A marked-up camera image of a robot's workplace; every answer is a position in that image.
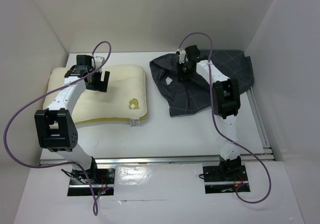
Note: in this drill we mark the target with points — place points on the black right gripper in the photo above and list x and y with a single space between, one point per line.
182 76

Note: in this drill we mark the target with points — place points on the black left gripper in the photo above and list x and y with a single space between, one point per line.
100 85

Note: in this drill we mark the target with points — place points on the dark grey checked pillowcase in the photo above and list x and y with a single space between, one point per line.
193 95

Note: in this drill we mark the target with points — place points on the cream memory foam pillow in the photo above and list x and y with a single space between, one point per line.
124 100

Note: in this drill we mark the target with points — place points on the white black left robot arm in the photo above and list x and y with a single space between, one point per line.
55 127

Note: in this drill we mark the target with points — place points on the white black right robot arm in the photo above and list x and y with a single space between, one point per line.
225 105

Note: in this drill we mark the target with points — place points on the white pillow care label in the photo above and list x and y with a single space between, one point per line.
134 122

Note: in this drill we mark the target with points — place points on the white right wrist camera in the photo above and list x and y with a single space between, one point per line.
182 56

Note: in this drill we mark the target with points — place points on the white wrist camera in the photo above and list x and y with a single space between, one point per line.
98 61
182 56

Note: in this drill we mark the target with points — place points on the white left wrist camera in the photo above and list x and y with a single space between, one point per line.
98 61

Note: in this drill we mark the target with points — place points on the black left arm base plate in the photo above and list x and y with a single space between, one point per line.
104 176

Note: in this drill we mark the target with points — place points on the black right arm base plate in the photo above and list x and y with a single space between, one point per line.
214 174

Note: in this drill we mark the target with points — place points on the aluminium front rail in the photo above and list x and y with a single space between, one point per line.
183 159

